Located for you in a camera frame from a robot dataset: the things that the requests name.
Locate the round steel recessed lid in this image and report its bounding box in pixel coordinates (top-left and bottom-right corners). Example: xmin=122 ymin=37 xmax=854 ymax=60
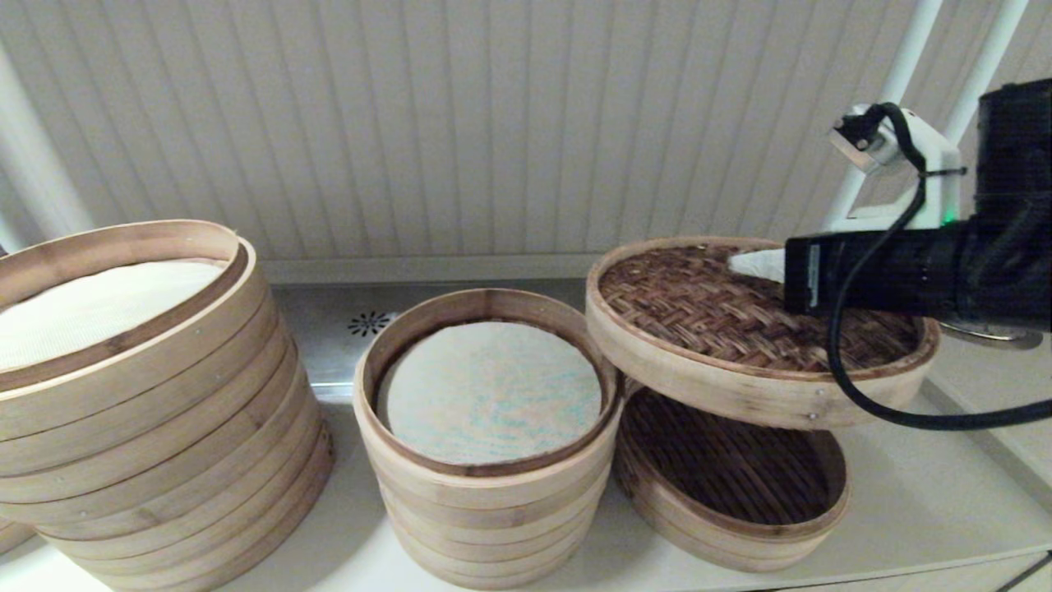
xmin=941 ymin=321 xmax=1043 ymax=351

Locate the stainless steel vented plate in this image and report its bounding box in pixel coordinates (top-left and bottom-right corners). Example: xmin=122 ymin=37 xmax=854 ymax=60
xmin=274 ymin=278 xmax=594 ymax=404

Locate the small bamboo steamer basket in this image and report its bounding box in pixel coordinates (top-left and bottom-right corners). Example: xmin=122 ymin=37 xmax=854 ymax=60
xmin=615 ymin=385 xmax=851 ymax=574

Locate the white cloth steamer liner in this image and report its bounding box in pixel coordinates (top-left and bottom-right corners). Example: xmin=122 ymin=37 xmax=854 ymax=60
xmin=0 ymin=260 xmax=232 ymax=372

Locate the white metal pole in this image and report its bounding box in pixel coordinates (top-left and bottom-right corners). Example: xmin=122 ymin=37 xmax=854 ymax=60
xmin=945 ymin=0 xmax=1030 ymax=146
xmin=822 ymin=0 xmax=946 ymax=231

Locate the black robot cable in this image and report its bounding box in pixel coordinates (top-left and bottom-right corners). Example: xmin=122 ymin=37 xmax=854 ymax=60
xmin=826 ymin=103 xmax=1052 ymax=432

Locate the white round pillar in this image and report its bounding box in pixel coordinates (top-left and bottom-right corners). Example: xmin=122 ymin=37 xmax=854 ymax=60
xmin=0 ymin=41 xmax=95 ymax=247

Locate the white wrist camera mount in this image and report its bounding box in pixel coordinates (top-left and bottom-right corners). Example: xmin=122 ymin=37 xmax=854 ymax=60
xmin=826 ymin=103 xmax=962 ymax=235

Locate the white mesh steamer liner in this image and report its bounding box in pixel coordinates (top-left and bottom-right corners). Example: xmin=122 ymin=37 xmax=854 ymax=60
xmin=378 ymin=321 xmax=602 ymax=464

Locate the medium bamboo steamer stack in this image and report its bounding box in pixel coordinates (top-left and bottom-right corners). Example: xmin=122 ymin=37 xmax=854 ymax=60
xmin=354 ymin=289 xmax=625 ymax=590

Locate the woven bamboo steamer lid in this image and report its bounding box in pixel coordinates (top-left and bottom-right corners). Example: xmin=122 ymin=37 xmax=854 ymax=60
xmin=585 ymin=237 xmax=942 ymax=431

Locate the large bamboo steamer stack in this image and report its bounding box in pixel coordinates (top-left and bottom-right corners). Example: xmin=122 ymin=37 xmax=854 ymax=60
xmin=0 ymin=220 xmax=336 ymax=592

